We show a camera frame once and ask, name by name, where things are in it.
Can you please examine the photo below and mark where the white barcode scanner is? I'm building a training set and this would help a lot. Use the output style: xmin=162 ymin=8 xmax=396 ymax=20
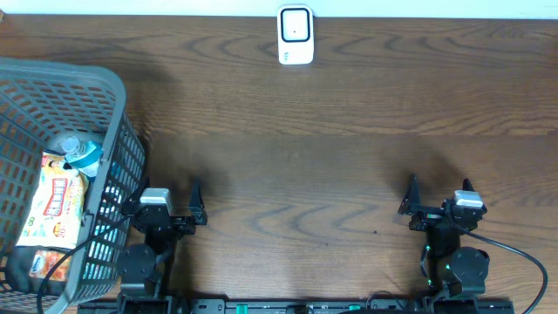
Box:
xmin=276 ymin=4 xmax=315 ymax=65

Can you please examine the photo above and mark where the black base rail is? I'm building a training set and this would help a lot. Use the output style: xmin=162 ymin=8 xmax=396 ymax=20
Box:
xmin=78 ymin=297 xmax=516 ymax=314

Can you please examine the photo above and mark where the orange tissue packet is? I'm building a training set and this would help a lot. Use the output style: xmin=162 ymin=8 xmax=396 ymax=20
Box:
xmin=29 ymin=250 xmax=71 ymax=282

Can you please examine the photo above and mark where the yellow wet wipes pack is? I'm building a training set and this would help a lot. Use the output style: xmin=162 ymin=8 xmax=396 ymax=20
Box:
xmin=17 ymin=151 xmax=89 ymax=250

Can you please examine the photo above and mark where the grey plastic shopping basket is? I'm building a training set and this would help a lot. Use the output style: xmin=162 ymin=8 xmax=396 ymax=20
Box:
xmin=1 ymin=58 xmax=146 ymax=313

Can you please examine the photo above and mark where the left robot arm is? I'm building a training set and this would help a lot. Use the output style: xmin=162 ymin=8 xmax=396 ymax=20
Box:
xmin=116 ymin=179 xmax=208 ymax=313

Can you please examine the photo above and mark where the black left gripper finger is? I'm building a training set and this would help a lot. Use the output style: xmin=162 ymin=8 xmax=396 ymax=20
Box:
xmin=188 ymin=178 xmax=208 ymax=225
xmin=130 ymin=176 xmax=150 ymax=203

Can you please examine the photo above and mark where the blue mouthwash bottle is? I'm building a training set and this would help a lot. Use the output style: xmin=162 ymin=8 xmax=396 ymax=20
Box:
xmin=61 ymin=136 xmax=103 ymax=178

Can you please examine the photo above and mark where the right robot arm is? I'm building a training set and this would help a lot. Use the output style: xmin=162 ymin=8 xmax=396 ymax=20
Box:
xmin=398 ymin=174 xmax=490 ymax=313

